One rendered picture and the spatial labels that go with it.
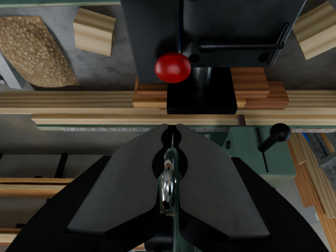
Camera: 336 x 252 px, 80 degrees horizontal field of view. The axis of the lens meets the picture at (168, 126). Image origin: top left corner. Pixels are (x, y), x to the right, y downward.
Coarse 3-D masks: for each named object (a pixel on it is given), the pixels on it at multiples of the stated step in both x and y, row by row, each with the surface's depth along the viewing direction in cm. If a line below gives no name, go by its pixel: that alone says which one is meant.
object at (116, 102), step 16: (0, 96) 37; (16, 96) 37; (32, 96) 37; (48, 96) 37; (64, 96) 37; (80, 96) 37; (96, 96) 37; (112, 96) 36; (128, 96) 36; (288, 96) 35; (304, 96) 35; (320, 96) 35; (0, 112) 37; (16, 112) 37; (32, 112) 37; (48, 112) 37; (64, 112) 37; (80, 112) 37; (96, 112) 36; (112, 112) 36; (128, 112) 36; (144, 112) 36; (160, 112) 36; (240, 112) 35; (256, 112) 35; (272, 112) 35; (288, 112) 35; (304, 112) 35; (320, 112) 35
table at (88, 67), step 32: (0, 0) 25; (32, 0) 25; (64, 0) 24; (96, 0) 24; (320, 0) 23; (64, 32) 27; (96, 64) 32; (128, 64) 32; (288, 64) 31; (320, 64) 31
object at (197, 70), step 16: (192, 80) 27; (208, 80) 26; (224, 80) 28; (176, 96) 27; (192, 96) 26; (208, 96) 26; (224, 96) 26; (176, 112) 26; (192, 112) 26; (208, 112) 26; (224, 112) 26
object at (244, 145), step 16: (240, 128) 27; (256, 128) 27; (224, 144) 31; (240, 144) 26; (256, 144) 26; (256, 160) 25; (272, 160) 25; (288, 160) 25; (272, 176) 24; (288, 176) 24
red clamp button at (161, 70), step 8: (160, 56) 16; (168, 56) 16; (176, 56) 15; (184, 56) 16; (160, 64) 16; (168, 64) 16; (176, 64) 16; (184, 64) 16; (160, 72) 17; (168, 72) 16; (176, 72) 16; (184, 72) 17; (168, 80) 17; (176, 80) 17
